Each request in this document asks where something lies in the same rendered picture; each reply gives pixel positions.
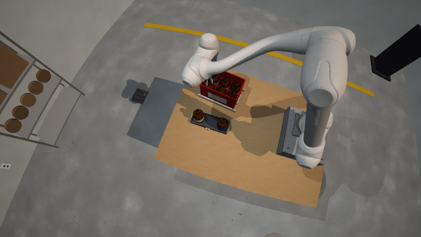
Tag brown glass bottle with blue label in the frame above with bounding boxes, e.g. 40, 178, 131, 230
220, 77, 230, 90
204, 80, 214, 90
217, 117, 228, 131

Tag red crate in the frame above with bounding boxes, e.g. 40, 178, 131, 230
200, 71, 243, 109

